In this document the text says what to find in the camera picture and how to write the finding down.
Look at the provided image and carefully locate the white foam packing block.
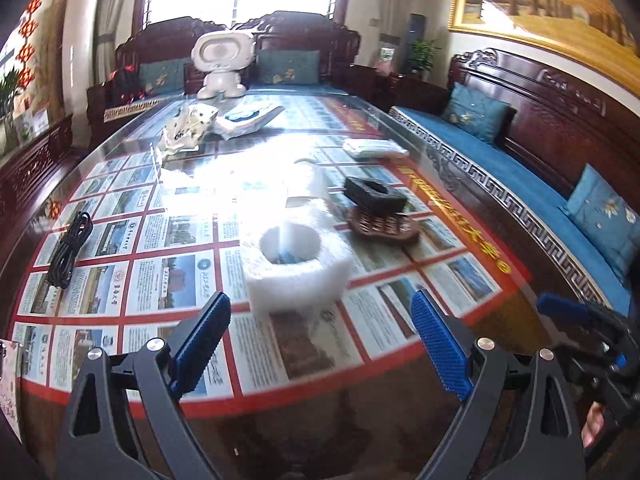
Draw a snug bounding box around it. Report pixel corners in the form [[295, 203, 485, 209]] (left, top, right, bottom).
[[239, 200, 354, 318]]

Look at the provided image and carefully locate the brown carved wooden tray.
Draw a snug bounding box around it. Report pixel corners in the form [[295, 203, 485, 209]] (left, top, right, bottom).
[[347, 207, 420, 246]]

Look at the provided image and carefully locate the black foam square block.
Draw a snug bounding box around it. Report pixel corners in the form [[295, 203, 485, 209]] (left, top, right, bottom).
[[344, 177, 407, 216]]

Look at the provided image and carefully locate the white foam bottle block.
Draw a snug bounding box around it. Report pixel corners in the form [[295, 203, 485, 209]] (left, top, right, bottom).
[[241, 158, 329, 211]]

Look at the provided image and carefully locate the person right hand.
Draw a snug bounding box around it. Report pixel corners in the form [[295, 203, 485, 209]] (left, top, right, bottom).
[[582, 402, 605, 448]]

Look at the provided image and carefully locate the teal pillow near bench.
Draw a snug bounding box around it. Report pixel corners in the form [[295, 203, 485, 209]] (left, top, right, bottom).
[[562, 164, 639, 282]]

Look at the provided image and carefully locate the teal pillow bench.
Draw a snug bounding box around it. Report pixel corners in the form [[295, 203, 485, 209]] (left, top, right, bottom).
[[442, 82, 510, 144], [562, 164, 639, 282]]

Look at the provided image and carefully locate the blue bench cushion mat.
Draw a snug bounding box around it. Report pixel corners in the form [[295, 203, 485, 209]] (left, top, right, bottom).
[[390, 106, 632, 315]]

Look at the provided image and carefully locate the long wooden sofa bench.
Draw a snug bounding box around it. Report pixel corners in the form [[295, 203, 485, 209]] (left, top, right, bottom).
[[392, 49, 639, 293]]

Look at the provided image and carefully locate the teal pillow far bench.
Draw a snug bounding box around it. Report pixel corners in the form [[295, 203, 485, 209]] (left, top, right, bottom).
[[442, 82, 510, 144]]

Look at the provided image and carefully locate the white spotted plastic bag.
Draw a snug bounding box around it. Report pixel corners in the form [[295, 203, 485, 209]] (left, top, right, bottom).
[[155, 102, 218, 157]]

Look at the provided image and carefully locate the white blue wipes pack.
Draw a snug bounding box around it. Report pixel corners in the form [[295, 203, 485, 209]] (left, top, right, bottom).
[[213, 103, 284, 140]]

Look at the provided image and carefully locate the wooden tv cabinet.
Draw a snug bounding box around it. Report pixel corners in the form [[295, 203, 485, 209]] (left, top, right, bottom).
[[1, 115, 80, 235]]

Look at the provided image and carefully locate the teal pillow left armchair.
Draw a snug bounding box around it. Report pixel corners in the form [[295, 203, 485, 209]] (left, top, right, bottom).
[[139, 58, 191, 96]]

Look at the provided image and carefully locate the teal pillow armchair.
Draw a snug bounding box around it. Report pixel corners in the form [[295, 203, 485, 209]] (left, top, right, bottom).
[[139, 58, 191, 96], [256, 49, 320, 86]]

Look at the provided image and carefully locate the green plant by tv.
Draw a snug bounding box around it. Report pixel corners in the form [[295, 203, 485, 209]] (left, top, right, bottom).
[[1, 68, 21, 155]]

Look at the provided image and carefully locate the teal pillow right armchair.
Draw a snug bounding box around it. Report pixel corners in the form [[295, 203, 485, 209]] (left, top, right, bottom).
[[256, 49, 320, 86]]

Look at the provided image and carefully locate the potted green plant corner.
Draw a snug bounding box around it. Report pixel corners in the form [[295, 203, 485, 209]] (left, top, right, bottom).
[[409, 39, 439, 81]]

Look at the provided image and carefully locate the white robot toy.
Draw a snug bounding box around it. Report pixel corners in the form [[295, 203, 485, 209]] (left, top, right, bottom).
[[191, 30, 255, 100]]

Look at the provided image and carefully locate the carved wooden double armchair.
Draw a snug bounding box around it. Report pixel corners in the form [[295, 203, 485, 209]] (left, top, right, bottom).
[[87, 11, 361, 144]]

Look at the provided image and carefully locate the gold framed tree painting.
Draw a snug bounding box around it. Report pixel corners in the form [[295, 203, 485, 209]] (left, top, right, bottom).
[[448, 0, 639, 94]]

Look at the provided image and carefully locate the red chinese knot hanging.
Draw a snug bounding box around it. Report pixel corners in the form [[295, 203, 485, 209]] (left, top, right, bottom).
[[15, 0, 42, 90]]

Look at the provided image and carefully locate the left striped curtain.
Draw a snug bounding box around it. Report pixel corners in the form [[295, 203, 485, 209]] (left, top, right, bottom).
[[93, 0, 124, 84]]

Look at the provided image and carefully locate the black coiled cable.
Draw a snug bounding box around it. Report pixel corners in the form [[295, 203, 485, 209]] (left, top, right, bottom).
[[45, 210, 94, 291]]

